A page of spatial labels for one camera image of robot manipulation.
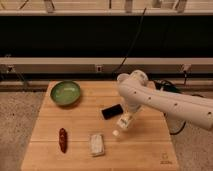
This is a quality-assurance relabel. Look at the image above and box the black smartphone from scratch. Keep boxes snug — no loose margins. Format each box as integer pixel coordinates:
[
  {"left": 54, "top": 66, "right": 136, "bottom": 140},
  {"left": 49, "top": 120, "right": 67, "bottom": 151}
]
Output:
[{"left": 101, "top": 104, "right": 123, "bottom": 120}]

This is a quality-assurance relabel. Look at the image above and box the white wall rail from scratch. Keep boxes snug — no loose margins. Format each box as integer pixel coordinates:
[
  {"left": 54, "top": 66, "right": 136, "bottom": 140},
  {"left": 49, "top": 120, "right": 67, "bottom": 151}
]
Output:
[{"left": 0, "top": 57, "right": 213, "bottom": 74}]

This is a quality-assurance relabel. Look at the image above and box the white plastic bottle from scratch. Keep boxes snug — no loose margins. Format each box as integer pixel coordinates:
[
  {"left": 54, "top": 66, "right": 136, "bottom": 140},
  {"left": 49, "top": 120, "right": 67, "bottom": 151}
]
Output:
[{"left": 112, "top": 113, "right": 128, "bottom": 137}]

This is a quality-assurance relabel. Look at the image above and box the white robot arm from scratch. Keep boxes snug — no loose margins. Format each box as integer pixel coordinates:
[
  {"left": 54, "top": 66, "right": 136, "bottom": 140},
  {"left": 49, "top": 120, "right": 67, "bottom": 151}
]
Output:
[{"left": 117, "top": 70, "right": 213, "bottom": 131}]

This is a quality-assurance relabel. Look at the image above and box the green ceramic bowl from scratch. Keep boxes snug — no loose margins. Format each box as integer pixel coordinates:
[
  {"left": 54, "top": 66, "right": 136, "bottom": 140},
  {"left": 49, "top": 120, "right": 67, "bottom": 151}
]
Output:
[{"left": 50, "top": 81, "right": 81, "bottom": 106}]

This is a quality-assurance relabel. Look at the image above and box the white paper cup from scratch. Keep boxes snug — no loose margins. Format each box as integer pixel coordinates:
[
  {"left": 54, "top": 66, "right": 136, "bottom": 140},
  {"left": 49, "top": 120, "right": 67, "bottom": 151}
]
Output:
[{"left": 117, "top": 73, "right": 129, "bottom": 83}]

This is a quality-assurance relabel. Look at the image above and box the wooden cutting board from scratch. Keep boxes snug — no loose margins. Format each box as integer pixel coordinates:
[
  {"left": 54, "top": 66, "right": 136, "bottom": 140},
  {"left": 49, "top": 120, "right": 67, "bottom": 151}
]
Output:
[{"left": 21, "top": 81, "right": 179, "bottom": 171}]

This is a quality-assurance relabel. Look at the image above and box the black hanging cable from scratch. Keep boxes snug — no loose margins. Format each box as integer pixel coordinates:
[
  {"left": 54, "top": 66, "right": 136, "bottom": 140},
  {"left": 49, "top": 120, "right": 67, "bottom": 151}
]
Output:
[{"left": 110, "top": 7, "right": 147, "bottom": 76}]

